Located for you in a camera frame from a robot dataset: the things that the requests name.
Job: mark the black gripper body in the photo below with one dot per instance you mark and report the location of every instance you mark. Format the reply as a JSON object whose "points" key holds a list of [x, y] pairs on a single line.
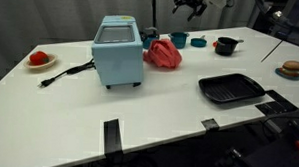
{"points": [[190, 0]]}

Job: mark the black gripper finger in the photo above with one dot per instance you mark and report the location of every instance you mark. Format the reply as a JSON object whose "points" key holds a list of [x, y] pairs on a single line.
{"points": [[197, 11], [176, 7]]}

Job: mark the orange cloth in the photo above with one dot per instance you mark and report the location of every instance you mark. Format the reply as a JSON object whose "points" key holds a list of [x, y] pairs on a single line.
{"points": [[164, 54]]}

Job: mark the teal toy pot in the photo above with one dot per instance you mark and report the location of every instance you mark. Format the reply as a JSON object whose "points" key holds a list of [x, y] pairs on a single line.
{"points": [[179, 40]]}

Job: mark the teal toy kettle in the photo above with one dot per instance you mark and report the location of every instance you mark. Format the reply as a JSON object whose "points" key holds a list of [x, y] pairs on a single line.
{"points": [[149, 35]]}

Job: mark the black toy pot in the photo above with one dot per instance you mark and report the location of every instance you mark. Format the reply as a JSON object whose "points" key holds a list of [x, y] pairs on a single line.
{"points": [[226, 46]]}

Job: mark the light blue toaster oven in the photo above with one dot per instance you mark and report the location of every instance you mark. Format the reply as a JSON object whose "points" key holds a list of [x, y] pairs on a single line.
{"points": [[118, 62]]}

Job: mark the black grill tray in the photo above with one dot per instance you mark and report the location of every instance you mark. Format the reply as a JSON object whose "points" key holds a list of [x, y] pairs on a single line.
{"points": [[231, 88]]}

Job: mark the teal plate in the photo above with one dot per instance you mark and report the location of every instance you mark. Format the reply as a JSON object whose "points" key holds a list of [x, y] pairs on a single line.
{"points": [[283, 75]]}

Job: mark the toy burger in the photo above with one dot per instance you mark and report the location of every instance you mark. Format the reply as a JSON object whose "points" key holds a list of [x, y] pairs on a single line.
{"points": [[291, 67]]}

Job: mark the small black tape square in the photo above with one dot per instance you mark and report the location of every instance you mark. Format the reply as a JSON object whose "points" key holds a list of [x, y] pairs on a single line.
{"points": [[210, 124]]}

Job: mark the grey curtain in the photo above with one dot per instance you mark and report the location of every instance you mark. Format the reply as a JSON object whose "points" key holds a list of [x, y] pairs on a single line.
{"points": [[58, 13]]}

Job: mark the wide black tape patch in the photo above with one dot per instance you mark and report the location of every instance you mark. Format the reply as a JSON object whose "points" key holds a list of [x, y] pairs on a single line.
{"points": [[275, 104]]}

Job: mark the plate with red food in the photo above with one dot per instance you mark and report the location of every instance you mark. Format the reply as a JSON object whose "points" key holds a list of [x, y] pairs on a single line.
{"points": [[48, 64]]}

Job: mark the long black tape strip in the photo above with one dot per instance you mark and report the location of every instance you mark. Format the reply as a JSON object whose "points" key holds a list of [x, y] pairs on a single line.
{"points": [[112, 137]]}

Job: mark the red toy tomato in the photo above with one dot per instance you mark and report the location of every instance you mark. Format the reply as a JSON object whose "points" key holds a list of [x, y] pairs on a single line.
{"points": [[38, 58]]}

